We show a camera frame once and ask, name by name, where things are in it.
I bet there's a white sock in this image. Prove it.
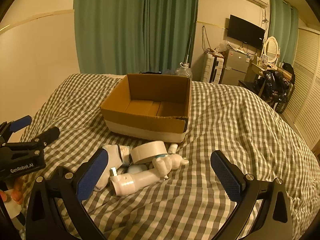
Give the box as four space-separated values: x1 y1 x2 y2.
94 145 132 192

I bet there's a white tape roll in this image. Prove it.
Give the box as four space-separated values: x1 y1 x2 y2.
130 141 167 164

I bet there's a person's hand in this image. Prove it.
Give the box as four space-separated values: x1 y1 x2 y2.
5 177 24 205

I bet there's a checkered bed cover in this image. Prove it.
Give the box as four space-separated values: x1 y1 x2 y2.
21 74 319 239

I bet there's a white earbuds case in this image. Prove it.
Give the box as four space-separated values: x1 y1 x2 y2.
127 164 148 174

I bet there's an open cardboard box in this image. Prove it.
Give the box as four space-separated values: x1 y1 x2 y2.
100 74 191 143

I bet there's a white louvered wardrobe door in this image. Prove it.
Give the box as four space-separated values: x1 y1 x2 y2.
284 27 319 149

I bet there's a white cream tube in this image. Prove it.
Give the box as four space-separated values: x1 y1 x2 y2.
167 143 178 154

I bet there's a green curtain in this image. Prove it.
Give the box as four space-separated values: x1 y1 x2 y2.
268 0 299 65
73 0 199 75

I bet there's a black bag on chair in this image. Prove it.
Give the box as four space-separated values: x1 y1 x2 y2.
254 63 295 114

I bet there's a clear water jug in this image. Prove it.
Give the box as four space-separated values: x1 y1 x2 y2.
175 62 193 80

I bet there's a wooden dressing table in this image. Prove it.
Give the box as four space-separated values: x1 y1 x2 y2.
244 62 292 82

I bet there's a grey mini fridge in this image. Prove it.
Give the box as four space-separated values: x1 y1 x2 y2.
220 49 250 86

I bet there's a white suitcase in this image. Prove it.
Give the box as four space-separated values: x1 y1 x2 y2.
201 53 224 84

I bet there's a white oval mirror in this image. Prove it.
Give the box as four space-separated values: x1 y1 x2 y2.
261 36 280 64

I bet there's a black wall television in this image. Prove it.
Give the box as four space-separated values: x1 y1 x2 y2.
227 15 265 50

